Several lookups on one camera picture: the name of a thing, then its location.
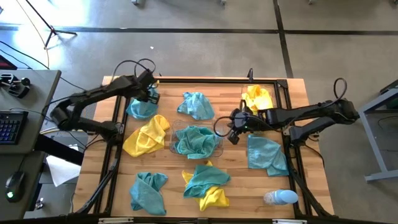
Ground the black desk leg bar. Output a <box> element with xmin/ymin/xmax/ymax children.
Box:
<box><xmin>33</xmin><ymin>133</ymin><xmax>85</xmax><ymax>167</ymax></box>

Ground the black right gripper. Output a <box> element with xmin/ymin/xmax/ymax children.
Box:
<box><xmin>228</xmin><ymin>108</ymin><xmax>270</xmax><ymax>146</ymax></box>

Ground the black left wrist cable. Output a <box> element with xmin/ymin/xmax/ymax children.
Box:
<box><xmin>133</xmin><ymin>58</ymin><xmax>157</xmax><ymax>78</ymax></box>

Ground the black right shoulder cable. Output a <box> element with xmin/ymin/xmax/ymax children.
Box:
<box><xmin>333</xmin><ymin>77</ymin><xmax>348</xmax><ymax>101</ymax></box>

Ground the black device with red face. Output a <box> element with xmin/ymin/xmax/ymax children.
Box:
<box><xmin>0</xmin><ymin>55</ymin><xmax>18</xmax><ymax>71</ymax></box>

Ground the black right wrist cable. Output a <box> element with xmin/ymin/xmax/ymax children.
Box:
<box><xmin>213</xmin><ymin>107</ymin><xmax>246</xmax><ymax>138</ymax></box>

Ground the yellow microfiber towel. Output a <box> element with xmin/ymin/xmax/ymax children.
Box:
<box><xmin>122</xmin><ymin>114</ymin><xmax>171</xmax><ymax>158</ymax></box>
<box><xmin>181</xmin><ymin>159</ymin><xmax>230</xmax><ymax>212</ymax></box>
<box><xmin>241</xmin><ymin>85</ymin><xmax>274</xmax><ymax>115</ymax></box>

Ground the yellow floor cable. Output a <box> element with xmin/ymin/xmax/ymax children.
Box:
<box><xmin>15</xmin><ymin>0</ymin><xmax>50</xmax><ymax>68</ymax></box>

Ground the black computer mouse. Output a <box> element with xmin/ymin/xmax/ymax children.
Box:
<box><xmin>5</xmin><ymin>170</ymin><xmax>26</xmax><ymax>203</ymax></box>

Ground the white paper sheet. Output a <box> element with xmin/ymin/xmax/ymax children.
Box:
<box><xmin>45</xmin><ymin>144</ymin><xmax>83</xmax><ymax>188</ymax></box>

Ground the grey office desk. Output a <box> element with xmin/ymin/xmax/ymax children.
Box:
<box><xmin>0</xmin><ymin>69</ymin><xmax>62</xmax><ymax>220</ymax></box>

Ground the black floor cable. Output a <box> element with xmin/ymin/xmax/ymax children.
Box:
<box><xmin>0</xmin><ymin>49</ymin><xmax>34</xmax><ymax>70</ymax></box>
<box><xmin>0</xmin><ymin>40</ymin><xmax>88</xmax><ymax>93</ymax></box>

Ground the black aluminium table frame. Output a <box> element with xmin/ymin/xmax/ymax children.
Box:
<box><xmin>68</xmin><ymin>76</ymin><xmax>336</xmax><ymax>218</ymax></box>

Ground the metal hinge plate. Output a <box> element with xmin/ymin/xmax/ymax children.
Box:
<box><xmin>272</xmin><ymin>218</ymin><xmax>308</xmax><ymax>224</ymax></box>
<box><xmin>98</xmin><ymin>217</ymin><xmax>134</xmax><ymax>224</ymax></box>

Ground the grey metal cart frame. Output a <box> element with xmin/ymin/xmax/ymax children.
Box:
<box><xmin>357</xmin><ymin>79</ymin><xmax>398</xmax><ymax>183</ymax></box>

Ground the teal microfiber towel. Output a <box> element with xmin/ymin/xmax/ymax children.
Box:
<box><xmin>247</xmin><ymin>134</ymin><xmax>290</xmax><ymax>177</ymax></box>
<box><xmin>129</xmin><ymin>171</ymin><xmax>169</xmax><ymax>217</ymax></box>
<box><xmin>183</xmin><ymin>164</ymin><xmax>232</xmax><ymax>199</ymax></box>
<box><xmin>177</xmin><ymin>91</ymin><xmax>216</xmax><ymax>121</ymax></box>
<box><xmin>200</xmin><ymin>129</ymin><xmax>223</xmax><ymax>156</ymax></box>
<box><xmin>125</xmin><ymin>97</ymin><xmax>159</xmax><ymax>121</ymax></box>
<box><xmin>174</xmin><ymin>125</ymin><xmax>218</xmax><ymax>160</ymax></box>

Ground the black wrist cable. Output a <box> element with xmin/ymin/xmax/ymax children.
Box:
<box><xmin>133</xmin><ymin>58</ymin><xmax>157</xmax><ymax>78</ymax></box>
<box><xmin>213</xmin><ymin>107</ymin><xmax>246</xmax><ymax>138</ymax></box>

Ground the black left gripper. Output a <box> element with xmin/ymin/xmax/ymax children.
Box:
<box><xmin>135</xmin><ymin>70</ymin><xmax>161</xmax><ymax>105</ymax></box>

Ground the black desk clamp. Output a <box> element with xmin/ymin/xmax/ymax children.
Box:
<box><xmin>0</xmin><ymin>73</ymin><xmax>31</xmax><ymax>99</ymax></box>

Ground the black backlit keyboard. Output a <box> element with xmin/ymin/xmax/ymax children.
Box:
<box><xmin>0</xmin><ymin>111</ymin><xmax>29</xmax><ymax>146</ymax></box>

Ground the black tripod stand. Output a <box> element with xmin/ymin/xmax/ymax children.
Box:
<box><xmin>24</xmin><ymin>0</ymin><xmax>78</xmax><ymax>48</ymax></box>

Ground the clear plastic basket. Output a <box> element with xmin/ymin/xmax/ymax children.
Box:
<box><xmin>169</xmin><ymin>119</ymin><xmax>224</xmax><ymax>158</ymax></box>
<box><xmin>241</xmin><ymin>83</ymin><xmax>277</xmax><ymax>116</ymax></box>

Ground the plastic bottle with blue label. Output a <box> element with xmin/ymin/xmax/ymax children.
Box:
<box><xmin>263</xmin><ymin>189</ymin><xmax>299</xmax><ymax>207</ymax></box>

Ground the black left elbow cable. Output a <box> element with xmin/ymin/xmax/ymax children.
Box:
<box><xmin>109</xmin><ymin>58</ymin><xmax>141</xmax><ymax>82</ymax></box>

